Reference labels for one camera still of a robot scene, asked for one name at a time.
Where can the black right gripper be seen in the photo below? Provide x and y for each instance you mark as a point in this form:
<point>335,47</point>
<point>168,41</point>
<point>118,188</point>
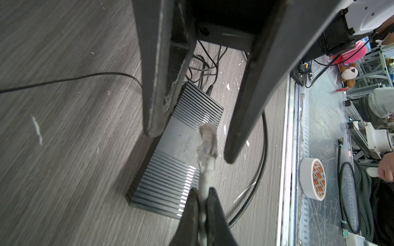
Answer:
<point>276,33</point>

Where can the white tape roll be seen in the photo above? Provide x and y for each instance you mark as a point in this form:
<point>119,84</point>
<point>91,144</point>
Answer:
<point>313,178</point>

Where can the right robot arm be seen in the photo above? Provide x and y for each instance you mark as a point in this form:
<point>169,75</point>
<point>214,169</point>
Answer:
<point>351,23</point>

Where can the black network switch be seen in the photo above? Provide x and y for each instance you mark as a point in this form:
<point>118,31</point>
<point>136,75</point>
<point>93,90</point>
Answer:
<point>170,168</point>

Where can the black power adapter with cable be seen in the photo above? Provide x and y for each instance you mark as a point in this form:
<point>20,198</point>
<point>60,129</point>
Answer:
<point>193,75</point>

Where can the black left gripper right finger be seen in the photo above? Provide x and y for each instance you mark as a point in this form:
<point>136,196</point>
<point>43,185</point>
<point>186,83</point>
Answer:
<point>218,231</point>

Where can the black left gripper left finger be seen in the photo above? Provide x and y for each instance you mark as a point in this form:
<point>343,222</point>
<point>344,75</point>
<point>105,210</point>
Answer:
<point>187,233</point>

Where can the brown plush toy background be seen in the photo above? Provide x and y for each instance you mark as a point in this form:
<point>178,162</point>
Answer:
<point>348,74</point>

